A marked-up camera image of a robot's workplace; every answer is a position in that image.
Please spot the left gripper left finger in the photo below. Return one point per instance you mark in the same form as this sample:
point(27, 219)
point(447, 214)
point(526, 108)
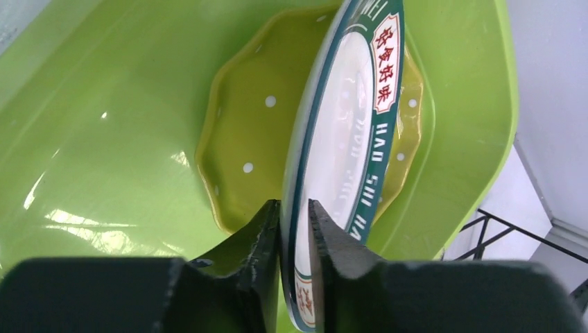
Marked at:
point(230, 288)

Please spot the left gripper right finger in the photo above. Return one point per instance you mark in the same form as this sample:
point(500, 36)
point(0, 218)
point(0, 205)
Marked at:
point(356, 290)

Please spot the white plate teal rim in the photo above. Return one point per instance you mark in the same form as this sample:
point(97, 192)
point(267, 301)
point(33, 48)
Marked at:
point(341, 142)

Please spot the green dotted plate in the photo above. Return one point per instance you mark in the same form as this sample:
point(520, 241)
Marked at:
point(253, 103)

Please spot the lime green plastic basin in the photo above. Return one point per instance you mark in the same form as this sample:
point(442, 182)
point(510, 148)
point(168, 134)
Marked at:
point(102, 104)

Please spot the black wire rack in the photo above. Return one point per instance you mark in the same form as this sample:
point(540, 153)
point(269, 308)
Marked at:
point(477, 252)

